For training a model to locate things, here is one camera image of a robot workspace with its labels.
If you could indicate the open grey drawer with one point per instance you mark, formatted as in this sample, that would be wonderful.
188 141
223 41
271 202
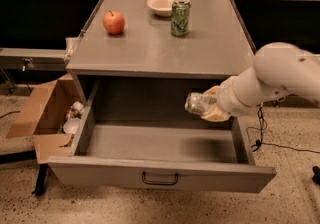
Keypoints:
136 125

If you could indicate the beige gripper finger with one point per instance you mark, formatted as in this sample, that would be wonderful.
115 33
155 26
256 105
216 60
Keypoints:
212 91
216 115

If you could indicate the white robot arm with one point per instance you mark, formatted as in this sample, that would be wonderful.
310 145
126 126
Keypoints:
278 70

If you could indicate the black table leg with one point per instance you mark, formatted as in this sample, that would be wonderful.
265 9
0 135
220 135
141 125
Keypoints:
40 186

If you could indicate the upright green soda can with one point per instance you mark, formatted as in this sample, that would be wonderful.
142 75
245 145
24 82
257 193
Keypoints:
180 17

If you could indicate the white cup in box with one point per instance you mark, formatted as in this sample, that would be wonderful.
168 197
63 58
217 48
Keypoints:
71 126

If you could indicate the black drawer handle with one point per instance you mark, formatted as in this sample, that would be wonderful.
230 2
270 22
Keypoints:
159 180

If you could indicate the grey counter cabinet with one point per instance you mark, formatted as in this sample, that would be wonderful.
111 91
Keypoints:
215 46

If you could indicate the red apple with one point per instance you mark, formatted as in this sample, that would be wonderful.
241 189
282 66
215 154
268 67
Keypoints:
113 22

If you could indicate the cardboard box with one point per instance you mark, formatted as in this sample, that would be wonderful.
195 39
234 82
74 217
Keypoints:
43 114

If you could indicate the white bowl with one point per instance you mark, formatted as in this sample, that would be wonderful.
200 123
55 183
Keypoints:
162 8

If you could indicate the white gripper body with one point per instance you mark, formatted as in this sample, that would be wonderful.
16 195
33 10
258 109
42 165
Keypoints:
226 98

